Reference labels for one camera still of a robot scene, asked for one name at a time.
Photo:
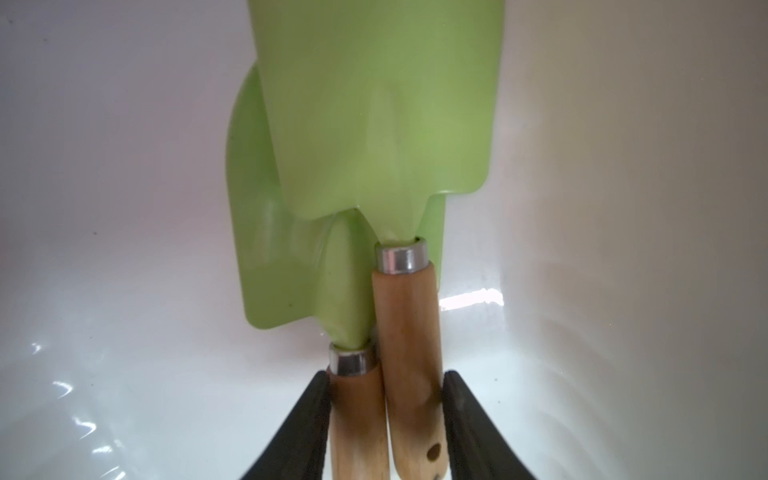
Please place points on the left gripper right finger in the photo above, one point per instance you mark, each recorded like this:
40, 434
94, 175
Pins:
476, 448

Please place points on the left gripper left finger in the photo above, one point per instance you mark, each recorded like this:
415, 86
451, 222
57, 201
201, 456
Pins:
297, 450

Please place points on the white plastic storage box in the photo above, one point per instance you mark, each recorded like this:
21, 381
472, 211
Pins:
604, 295

